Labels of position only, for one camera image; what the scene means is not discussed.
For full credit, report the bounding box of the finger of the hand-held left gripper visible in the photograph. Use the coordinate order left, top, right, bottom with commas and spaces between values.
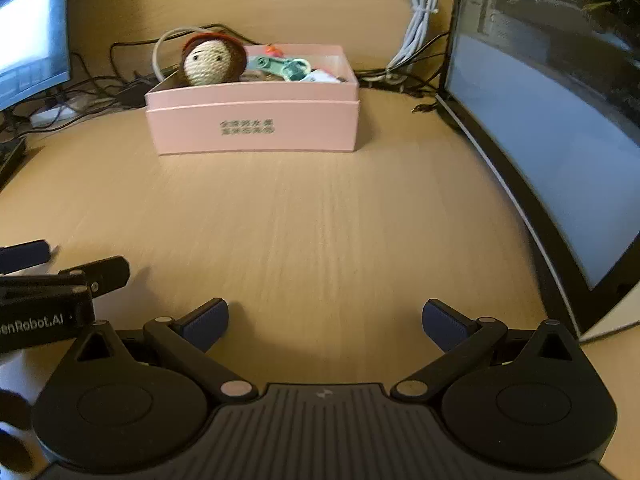
0, 241, 52, 276
57, 256, 132, 298

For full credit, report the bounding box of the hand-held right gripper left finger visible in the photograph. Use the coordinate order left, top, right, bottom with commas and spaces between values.
75, 297, 256, 404

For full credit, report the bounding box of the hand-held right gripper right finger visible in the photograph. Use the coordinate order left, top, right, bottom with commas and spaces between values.
392, 299, 576, 404

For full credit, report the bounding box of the pink cardboard box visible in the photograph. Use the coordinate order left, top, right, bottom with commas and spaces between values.
145, 44, 361, 157

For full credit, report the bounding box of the crochet doll with red hat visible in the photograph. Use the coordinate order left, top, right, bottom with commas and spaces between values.
179, 32, 249, 87

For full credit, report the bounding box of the white power strip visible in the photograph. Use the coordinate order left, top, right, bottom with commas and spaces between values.
29, 95, 94, 129

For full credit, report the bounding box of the white box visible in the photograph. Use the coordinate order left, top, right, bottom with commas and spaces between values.
579, 305, 640, 346

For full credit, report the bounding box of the lit computer monitor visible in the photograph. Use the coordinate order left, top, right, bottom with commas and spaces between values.
0, 0, 72, 113

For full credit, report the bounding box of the black computer monitor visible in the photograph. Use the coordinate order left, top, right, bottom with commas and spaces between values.
434, 0, 640, 345

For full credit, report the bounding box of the teal plastic clip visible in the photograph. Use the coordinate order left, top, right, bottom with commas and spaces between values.
248, 55, 312, 83

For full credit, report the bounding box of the tangle of black cables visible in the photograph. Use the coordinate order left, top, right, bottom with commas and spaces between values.
67, 22, 261, 110

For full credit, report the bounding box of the grey cable loop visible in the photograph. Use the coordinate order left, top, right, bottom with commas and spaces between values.
152, 27, 202, 82

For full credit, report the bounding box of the white cable bundle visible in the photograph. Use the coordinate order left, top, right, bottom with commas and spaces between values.
386, 0, 442, 75

